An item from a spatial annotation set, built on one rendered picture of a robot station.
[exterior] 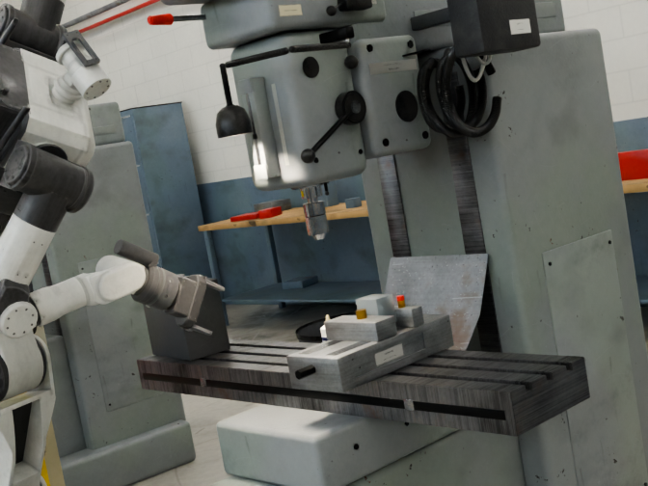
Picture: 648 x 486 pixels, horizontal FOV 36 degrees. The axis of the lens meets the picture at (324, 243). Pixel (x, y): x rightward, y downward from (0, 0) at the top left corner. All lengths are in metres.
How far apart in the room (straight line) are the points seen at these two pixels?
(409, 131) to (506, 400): 0.72
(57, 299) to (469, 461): 0.97
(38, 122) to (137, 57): 8.41
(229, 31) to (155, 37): 8.03
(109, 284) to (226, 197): 7.42
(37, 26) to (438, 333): 1.10
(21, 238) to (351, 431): 0.75
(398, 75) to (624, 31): 4.38
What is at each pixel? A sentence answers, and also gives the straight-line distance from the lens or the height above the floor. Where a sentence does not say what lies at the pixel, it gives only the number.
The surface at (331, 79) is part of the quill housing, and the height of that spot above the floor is 1.52.
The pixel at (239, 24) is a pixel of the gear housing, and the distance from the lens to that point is 2.11.
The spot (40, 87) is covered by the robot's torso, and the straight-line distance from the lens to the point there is 2.16.
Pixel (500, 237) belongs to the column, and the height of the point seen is 1.11.
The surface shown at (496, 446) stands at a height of 0.63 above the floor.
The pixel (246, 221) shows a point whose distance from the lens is 8.03.
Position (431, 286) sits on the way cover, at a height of 1.00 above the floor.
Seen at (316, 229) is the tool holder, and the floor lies 1.21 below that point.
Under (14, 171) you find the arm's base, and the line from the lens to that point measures 1.99.
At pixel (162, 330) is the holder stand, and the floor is 0.99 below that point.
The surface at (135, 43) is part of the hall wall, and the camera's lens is 10.47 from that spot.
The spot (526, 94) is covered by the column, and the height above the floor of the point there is 1.42.
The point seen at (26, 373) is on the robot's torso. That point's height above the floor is 1.00.
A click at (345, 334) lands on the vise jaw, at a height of 1.00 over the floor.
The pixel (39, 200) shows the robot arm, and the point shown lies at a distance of 2.00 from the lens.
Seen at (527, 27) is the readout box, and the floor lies 1.56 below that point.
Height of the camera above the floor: 1.39
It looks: 6 degrees down
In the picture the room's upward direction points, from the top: 10 degrees counter-clockwise
